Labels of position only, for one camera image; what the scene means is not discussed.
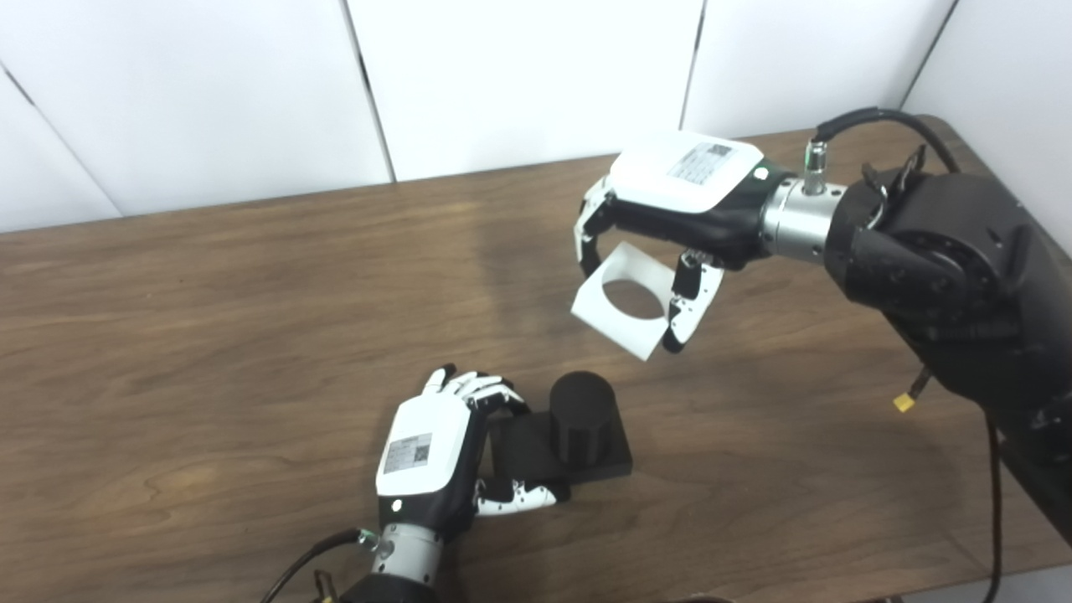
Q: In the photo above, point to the black cylindrical peg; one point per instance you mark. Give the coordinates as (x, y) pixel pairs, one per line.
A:
(582, 419)

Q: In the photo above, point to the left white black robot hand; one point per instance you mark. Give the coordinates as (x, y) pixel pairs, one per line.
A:
(423, 452)

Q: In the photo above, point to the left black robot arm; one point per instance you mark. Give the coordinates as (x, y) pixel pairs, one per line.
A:
(406, 557)

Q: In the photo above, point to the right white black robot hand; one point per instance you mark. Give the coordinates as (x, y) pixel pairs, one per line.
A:
(678, 180)

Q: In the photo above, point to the yellow-tipped connector on left arm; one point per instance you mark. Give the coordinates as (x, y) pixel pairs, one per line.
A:
(322, 584)

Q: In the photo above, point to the white square piece with hole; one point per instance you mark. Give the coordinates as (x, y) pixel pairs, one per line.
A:
(628, 331)

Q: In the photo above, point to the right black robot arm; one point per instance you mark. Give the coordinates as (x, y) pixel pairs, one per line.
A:
(963, 268)

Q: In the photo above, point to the yellow-tipped connector on right arm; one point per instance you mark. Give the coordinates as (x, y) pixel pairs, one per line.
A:
(904, 402)

